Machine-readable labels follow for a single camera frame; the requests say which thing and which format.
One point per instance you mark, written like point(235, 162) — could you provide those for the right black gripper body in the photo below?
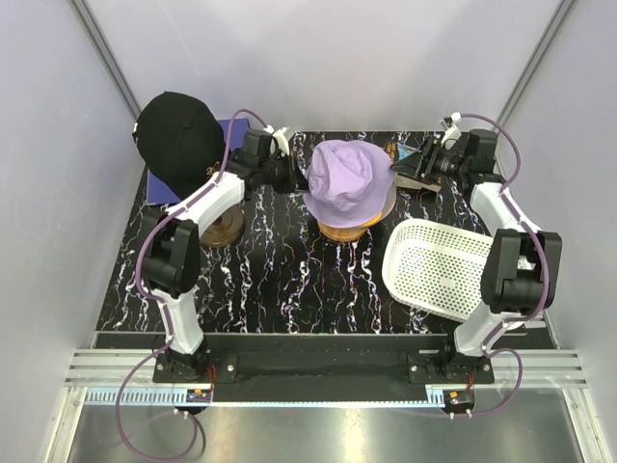
point(439, 164)

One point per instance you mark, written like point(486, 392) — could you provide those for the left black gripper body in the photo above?
point(282, 175)

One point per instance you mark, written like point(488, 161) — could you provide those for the orange hat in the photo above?
point(386, 210)

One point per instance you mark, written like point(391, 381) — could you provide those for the lavender grey cap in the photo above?
point(349, 182)

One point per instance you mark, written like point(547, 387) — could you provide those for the black baseball cap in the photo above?
point(180, 141)

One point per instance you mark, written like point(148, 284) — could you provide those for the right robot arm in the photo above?
point(520, 275)

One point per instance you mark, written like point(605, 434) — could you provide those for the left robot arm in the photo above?
point(169, 262)

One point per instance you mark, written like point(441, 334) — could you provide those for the colourful treehouse book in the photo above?
point(410, 167)

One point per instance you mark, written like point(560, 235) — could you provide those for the white foam mannequin head stand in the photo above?
point(225, 230)

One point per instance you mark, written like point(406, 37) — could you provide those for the light wooden hat stand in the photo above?
point(342, 235)

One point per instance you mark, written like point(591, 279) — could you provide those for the white perforated basket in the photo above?
point(435, 268)

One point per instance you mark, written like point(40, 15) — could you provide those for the purple flat book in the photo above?
point(158, 193)

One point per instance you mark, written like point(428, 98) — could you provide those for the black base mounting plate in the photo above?
point(419, 359)

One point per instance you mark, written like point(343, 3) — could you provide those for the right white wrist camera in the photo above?
point(451, 130)

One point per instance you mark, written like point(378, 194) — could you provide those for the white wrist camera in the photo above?
point(451, 130)
point(282, 136)

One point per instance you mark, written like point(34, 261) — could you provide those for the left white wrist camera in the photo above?
point(282, 136)

